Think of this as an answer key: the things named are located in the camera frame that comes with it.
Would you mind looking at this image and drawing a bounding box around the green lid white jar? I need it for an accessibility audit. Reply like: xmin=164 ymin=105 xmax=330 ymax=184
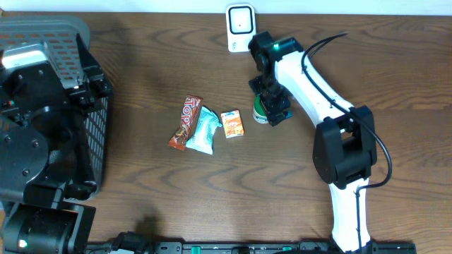
xmin=253 ymin=96 xmax=268 ymax=124

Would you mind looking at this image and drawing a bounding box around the orange Kleenex tissue pack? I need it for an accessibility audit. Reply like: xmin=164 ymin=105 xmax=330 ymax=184
xmin=221 ymin=110 xmax=244 ymax=138

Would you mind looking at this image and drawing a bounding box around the teal white wipes packet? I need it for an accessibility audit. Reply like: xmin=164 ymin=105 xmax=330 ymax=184
xmin=186 ymin=106 xmax=222 ymax=155

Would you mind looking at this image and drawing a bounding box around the red white snack packet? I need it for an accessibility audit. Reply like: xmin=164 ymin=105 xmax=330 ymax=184
xmin=168 ymin=95 xmax=203 ymax=150

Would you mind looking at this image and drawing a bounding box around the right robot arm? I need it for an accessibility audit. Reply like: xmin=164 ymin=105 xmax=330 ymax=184
xmin=249 ymin=32 xmax=377 ymax=253

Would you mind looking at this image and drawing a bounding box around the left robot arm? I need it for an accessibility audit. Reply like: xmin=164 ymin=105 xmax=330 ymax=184
xmin=1 ymin=35 xmax=112 ymax=253

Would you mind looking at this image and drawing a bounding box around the white barcode scanner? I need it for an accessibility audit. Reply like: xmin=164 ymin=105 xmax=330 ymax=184
xmin=225 ymin=4 xmax=256 ymax=53

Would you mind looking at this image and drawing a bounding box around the grey plastic mesh basket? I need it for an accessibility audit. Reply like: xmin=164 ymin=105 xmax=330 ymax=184
xmin=1 ymin=16 xmax=109 ymax=202

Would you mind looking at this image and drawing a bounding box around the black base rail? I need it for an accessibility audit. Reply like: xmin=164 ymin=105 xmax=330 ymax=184
xmin=86 ymin=231 xmax=417 ymax=254

